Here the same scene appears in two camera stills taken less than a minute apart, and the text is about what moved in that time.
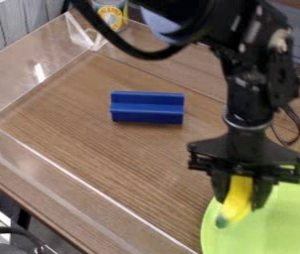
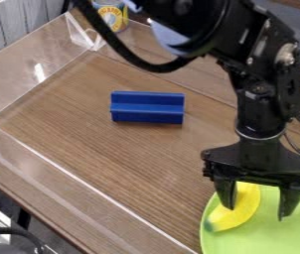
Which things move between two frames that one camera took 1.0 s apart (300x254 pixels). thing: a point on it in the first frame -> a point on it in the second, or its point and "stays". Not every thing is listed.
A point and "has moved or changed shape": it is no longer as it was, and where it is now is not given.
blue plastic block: (147, 107) stays
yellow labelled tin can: (114, 13) stays
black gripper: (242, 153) -> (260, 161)
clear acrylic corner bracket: (80, 36) stays
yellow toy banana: (235, 204) has moved or changed shape
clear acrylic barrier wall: (20, 172) stays
